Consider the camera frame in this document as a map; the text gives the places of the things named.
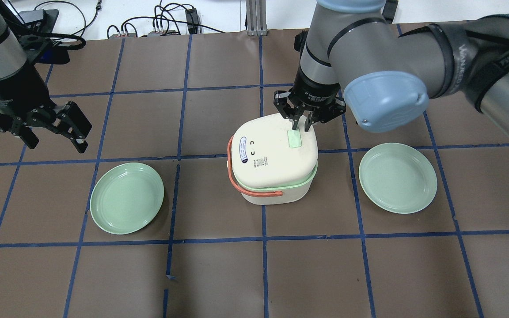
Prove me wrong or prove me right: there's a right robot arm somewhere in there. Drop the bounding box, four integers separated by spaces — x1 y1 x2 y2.
274 0 509 137

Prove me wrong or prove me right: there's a white rice cooker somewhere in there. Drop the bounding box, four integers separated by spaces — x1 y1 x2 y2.
227 114 319 205

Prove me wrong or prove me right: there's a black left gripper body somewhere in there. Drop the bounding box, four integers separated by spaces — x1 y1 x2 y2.
0 95 58 138

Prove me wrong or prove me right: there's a green plate robot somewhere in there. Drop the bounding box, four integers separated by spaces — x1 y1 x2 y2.
359 143 438 215
89 163 164 235

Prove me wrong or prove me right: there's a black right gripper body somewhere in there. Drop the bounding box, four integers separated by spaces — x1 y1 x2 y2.
274 73 347 124

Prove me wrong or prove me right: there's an aluminium frame post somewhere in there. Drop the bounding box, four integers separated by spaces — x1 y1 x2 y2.
246 0 268 36

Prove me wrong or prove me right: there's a green plate robot left side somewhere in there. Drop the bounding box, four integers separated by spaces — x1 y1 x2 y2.
89 163 164 235

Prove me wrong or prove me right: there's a green plate robot right side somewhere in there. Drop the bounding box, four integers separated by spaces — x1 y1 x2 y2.
359 143 438 215

